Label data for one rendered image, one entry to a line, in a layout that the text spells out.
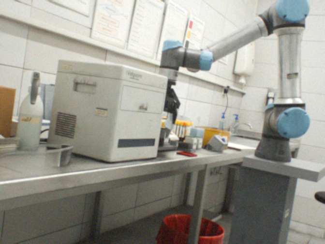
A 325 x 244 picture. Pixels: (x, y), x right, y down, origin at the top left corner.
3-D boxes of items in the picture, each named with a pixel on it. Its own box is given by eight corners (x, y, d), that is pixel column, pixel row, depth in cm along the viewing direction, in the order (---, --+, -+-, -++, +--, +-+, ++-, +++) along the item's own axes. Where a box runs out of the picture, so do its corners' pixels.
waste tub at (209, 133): (217, 150, 196) (220, 131, 196) (195, 145, 203) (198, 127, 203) (228, 149, 207) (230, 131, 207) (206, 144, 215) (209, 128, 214)
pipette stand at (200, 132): (197, 148, 187) (200, 129, 187) (184, 146, 191) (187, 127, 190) (204, 148, 196) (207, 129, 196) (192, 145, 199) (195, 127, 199)
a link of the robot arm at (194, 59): (210, 53, 148) (183, 49, 148) (214, 50, 137) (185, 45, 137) (207, 73, 149) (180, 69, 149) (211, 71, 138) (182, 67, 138)
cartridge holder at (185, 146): (190, 152, 167) (191, 144, 167) (173, 149, 172) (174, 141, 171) (195, 152, 172) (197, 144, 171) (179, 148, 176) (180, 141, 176)
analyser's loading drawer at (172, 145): (149, 153, 132) (151, 138, 132) (134, 149, 136) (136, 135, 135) (176, 150, 150) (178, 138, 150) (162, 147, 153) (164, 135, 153)
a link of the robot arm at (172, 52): (185, 40, 137) (163, 37, 137) (181, 70, 138) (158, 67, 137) (184, 44, 145) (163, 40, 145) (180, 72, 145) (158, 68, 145)
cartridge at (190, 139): (192, 150, 175) (194, 136, 175) (183, 148, 178) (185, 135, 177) (195, 150, 179) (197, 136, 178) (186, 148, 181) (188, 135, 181)
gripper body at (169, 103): (147, 110, 140) (152, 78, 139) (158, 111, 147) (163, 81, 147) (164, 113, 136) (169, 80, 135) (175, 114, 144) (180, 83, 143)
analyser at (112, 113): (109, 164, 111) (123, 64, 109) (44, 146, 124) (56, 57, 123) (160, 158, 137) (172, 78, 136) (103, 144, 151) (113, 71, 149)
